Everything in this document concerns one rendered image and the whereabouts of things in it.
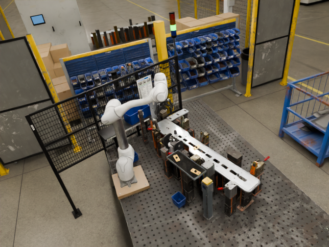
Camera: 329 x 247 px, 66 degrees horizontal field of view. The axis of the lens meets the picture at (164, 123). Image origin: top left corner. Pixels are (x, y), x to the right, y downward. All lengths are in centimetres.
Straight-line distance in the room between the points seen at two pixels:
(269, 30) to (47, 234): 478
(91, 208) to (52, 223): 51
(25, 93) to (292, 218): 365
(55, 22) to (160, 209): 718
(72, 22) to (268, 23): 578
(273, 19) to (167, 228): 409
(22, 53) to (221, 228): 323
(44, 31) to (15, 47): 488
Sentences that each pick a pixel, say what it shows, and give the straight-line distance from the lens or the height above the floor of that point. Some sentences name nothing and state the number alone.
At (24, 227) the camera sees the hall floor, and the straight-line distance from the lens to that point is 394.
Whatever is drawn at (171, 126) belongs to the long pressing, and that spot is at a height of 100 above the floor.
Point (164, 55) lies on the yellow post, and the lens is 330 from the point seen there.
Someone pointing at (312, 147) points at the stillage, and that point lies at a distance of 409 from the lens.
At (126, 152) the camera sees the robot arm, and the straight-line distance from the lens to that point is 270.
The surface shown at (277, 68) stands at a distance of 579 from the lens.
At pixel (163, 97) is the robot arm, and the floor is 179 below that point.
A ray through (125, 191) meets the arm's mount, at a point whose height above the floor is 74.
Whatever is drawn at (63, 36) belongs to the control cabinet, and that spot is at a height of 84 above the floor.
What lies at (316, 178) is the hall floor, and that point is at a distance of 394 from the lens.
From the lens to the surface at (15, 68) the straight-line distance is 405.
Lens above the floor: 271
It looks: 35 degrees down
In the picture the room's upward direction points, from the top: 8 degrees counter-clockwise
